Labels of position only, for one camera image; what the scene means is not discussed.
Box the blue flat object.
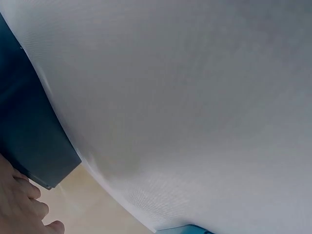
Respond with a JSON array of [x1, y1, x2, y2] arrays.
[[156, 224, 211, 234]]

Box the dark grey box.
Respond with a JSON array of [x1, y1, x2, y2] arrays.
[[0, 11, 82, 191]]

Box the person's left hand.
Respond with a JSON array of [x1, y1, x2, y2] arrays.
[[0, 153, 66, 234]]

